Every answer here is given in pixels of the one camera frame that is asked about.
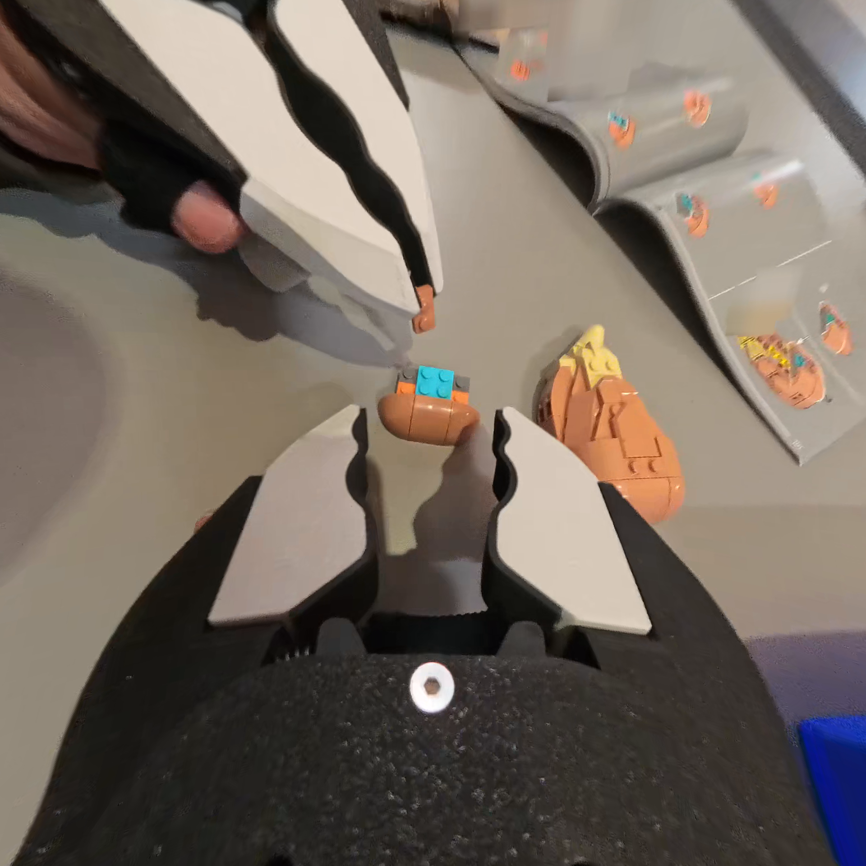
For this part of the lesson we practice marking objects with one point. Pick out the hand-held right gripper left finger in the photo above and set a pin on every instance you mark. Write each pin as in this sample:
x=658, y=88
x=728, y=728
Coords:
x=298, y=534

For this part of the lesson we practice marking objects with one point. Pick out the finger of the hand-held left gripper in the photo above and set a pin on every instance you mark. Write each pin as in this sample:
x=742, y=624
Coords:
x=237, y=88
x=365, y=101

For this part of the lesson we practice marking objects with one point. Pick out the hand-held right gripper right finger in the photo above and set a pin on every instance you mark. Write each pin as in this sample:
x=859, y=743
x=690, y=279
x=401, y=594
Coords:
x=568, y=541

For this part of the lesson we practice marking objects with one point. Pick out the brown tan brick model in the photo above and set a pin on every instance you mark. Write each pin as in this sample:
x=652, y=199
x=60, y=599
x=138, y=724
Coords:
x=622, y=440

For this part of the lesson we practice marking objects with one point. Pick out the small brown blue brick assembly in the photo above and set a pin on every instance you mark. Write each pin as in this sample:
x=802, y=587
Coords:
x=426, y=419

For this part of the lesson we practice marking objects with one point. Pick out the small brown brick plate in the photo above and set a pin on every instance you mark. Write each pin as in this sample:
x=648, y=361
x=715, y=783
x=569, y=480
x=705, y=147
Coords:
x=425, y=311

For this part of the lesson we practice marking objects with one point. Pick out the blue plastic bin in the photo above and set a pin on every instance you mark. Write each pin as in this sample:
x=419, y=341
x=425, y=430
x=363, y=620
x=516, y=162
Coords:
x=839, y=778

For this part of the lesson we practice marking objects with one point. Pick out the grey desk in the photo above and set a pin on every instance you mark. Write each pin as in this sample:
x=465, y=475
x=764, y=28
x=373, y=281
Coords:
x=528, y=257

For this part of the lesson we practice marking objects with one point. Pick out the person's left hand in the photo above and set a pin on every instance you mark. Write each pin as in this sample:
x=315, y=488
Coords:
x=40, y=101

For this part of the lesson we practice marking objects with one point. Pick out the small brown brick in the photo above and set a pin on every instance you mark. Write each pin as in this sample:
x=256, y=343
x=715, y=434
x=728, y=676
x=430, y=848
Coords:
x=204, y=524

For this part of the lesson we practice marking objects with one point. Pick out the grey instruction booklet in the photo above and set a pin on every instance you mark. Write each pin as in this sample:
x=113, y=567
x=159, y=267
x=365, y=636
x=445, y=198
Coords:
x=744, y=223

